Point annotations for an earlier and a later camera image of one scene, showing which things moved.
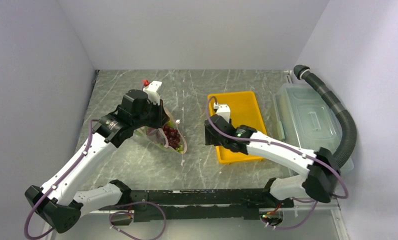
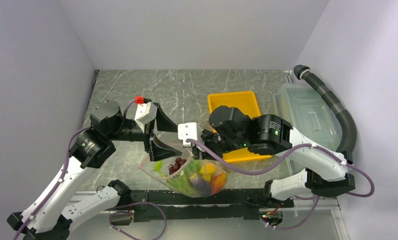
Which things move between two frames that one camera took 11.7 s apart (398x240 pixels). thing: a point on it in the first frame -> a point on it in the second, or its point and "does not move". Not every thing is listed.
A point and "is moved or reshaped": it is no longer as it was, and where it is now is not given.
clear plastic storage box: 305,120 does not move
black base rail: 203,205 does not move
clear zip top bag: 168,137 is moved or reshaped
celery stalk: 179,148 is moved or reshaped
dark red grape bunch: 174,137 -> 178,162
